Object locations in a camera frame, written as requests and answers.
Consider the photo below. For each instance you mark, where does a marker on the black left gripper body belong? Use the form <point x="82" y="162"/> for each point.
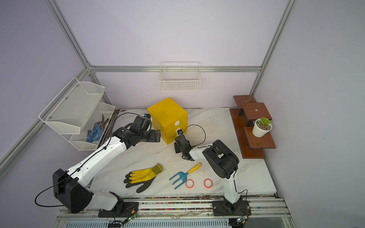
<point x="148" y="137"/>

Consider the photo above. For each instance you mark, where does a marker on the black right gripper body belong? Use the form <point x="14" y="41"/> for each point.
<point x="178" y="149"/>

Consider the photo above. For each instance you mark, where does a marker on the yellow plastic drawer cabinet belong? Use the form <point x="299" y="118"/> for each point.
<point x="168" y="117"/>

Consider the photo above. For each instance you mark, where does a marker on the red tape roll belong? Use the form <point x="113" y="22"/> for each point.
<point x="189" y="184"/>
<point x="208" y="183"/>

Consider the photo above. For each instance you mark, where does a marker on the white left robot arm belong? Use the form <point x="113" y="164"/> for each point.
<point x="71" y="187"/>

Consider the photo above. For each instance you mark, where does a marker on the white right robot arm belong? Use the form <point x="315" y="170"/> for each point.
<point x="225" y="164"/>

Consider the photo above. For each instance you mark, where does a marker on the blue yellow garden fork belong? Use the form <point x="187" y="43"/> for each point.
<point x="181" y="176"/>

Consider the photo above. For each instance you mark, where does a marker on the yellow black work glove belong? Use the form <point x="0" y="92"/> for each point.
<point x="143" y="177"/>

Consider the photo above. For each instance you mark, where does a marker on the blue glove in shelf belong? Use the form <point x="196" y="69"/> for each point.
<point x="95" y="134"/>

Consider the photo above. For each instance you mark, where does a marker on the brown wooden step shelf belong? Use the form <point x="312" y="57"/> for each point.
<point x="252" y="139"/>

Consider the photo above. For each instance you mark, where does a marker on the white potted succulent plant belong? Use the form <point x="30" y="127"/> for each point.
<point x="261" y="127"/>

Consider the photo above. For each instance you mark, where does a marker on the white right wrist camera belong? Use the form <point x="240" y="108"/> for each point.
<point x="179" y="132"/>

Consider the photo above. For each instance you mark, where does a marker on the white wire wall basket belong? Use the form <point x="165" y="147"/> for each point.
<point x="179" y="76"/>

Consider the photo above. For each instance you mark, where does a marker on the white mesh wall shelf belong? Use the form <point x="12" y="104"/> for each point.
<point x="75" y="111"/>

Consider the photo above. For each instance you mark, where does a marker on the metal base rail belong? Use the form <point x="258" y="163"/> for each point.
<point x="182" y="212"/>

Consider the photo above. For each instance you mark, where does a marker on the aluminium frame rail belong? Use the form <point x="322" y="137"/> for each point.
<point x="16" y="151"/>

